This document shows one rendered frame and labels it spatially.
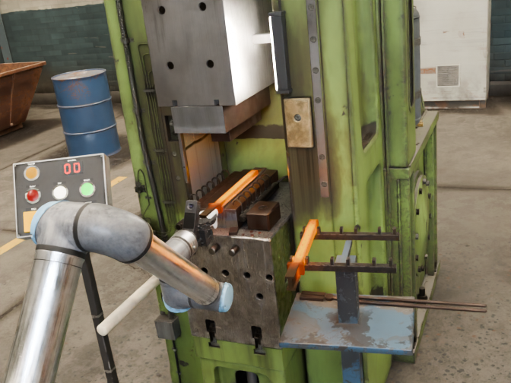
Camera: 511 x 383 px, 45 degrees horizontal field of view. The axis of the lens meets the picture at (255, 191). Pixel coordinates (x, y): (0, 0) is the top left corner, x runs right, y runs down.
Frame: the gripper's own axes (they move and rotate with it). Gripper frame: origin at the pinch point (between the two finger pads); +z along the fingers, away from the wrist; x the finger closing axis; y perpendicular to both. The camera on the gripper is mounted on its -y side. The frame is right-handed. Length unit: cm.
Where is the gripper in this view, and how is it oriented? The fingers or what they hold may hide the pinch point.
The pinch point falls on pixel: (212, 209)
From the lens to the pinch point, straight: 217.0
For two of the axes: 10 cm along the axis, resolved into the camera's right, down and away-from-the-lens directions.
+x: 9.2, 0.4, -4.0
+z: 3.8, -4.1, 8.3
